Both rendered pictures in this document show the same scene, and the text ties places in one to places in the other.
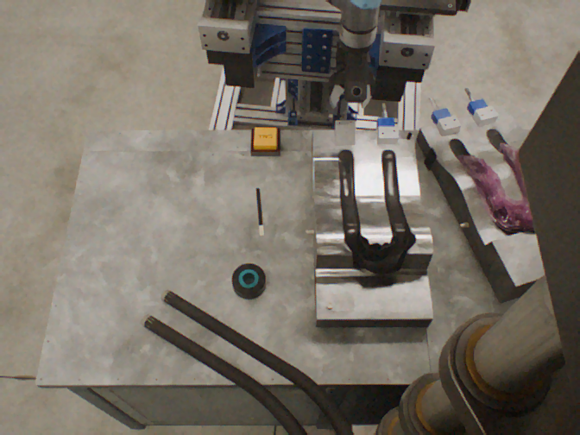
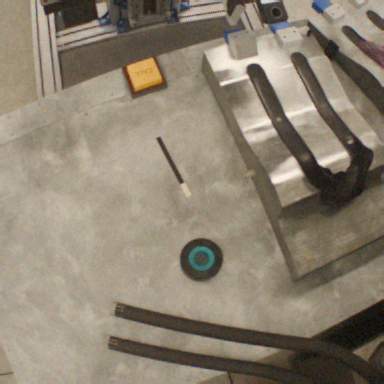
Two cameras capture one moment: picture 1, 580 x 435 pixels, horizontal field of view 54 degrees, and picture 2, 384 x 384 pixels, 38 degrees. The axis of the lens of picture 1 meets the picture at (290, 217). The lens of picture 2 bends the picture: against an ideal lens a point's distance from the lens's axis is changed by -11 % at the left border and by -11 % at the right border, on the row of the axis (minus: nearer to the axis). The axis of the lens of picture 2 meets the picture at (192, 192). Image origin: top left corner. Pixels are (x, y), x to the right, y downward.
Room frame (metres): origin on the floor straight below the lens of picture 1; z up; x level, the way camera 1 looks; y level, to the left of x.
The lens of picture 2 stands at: (0.33, 0.24, 1.98)
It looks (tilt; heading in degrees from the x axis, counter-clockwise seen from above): 73 degrees down; 331
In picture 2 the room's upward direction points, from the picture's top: 8 degrees clockwise
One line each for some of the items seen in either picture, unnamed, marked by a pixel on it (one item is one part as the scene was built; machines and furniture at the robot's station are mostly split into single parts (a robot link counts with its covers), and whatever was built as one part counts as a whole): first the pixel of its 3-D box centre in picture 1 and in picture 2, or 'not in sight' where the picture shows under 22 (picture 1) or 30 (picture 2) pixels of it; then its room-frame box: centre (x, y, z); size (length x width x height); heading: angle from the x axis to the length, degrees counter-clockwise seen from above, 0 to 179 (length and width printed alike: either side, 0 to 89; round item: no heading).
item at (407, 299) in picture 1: (368, 218); (308, 138); (0.66, -0.19, 0.87); 0.50 x 0.26 x 0.14; 0
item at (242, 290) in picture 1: (249, 280); (201, 260); (0.52, 0.10, 0.82); 0.08 x 0.08 x 0.04
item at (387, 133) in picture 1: (385, 123); (278, 24); (0.93, -0.25, 0.89); 0.13 x 0.05 x 0.05; 0
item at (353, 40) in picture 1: (356, 30); not in sight; (0.91, -0.14, 1.23); 0.08 x 0.08 x 0.05
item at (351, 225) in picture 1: (374, 203); (313, 120); (0.68, -0.20, 0.92); 0.35 x 0.16 x 0.09; 0
